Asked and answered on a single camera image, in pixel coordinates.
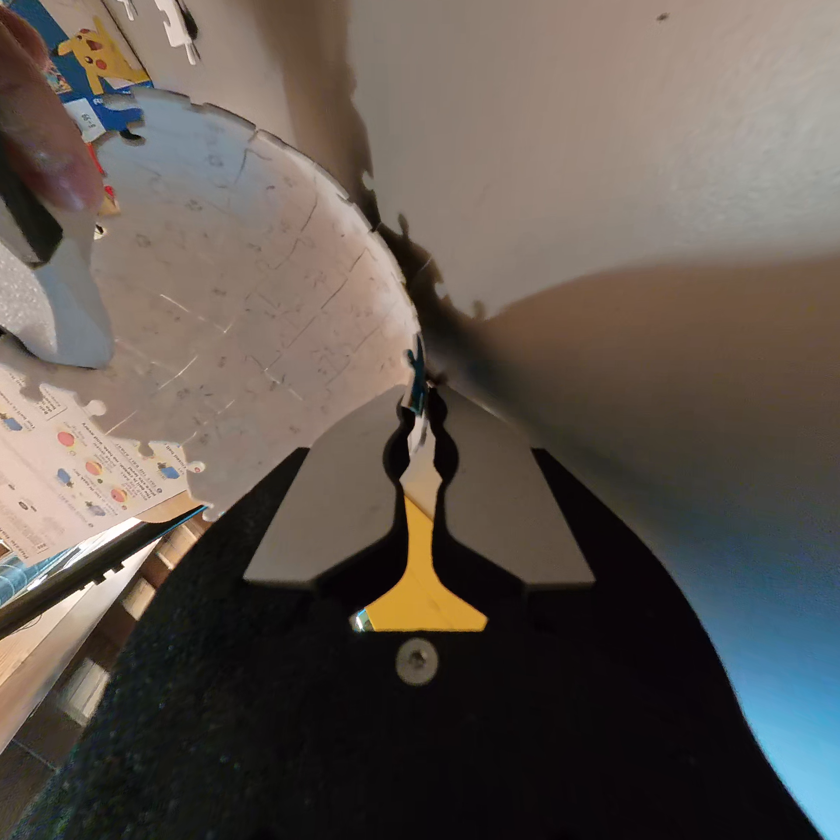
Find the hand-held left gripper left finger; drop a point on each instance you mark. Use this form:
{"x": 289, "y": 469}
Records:
{"x": 328, "y": 512}

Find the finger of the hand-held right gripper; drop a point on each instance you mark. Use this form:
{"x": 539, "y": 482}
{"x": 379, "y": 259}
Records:
{"x": 59, "y": 308}

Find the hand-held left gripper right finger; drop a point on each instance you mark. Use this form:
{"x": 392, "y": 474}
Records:
{"x": 505, "y": 512}

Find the white-backed puzzle piece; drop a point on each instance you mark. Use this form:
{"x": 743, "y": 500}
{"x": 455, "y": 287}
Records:
{"x": 417, "y": 387}

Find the partly built white puzzle ball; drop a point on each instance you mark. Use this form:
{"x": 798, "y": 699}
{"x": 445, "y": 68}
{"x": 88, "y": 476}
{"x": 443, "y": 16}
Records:
{"x": 229, "y": 275}

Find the blue puzzle box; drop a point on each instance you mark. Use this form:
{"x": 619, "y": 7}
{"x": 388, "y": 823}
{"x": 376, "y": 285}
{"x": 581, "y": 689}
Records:
{"x": 98, "y": 56}

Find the person's right hand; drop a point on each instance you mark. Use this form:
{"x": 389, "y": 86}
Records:
{"x": 39, "y": 131}

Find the printed instruction board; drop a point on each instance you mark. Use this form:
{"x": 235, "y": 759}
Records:
{"x": 52, "y": 472}

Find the black pole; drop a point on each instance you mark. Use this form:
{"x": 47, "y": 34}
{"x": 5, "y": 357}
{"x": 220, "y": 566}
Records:
{"x": 79, "y": 568}

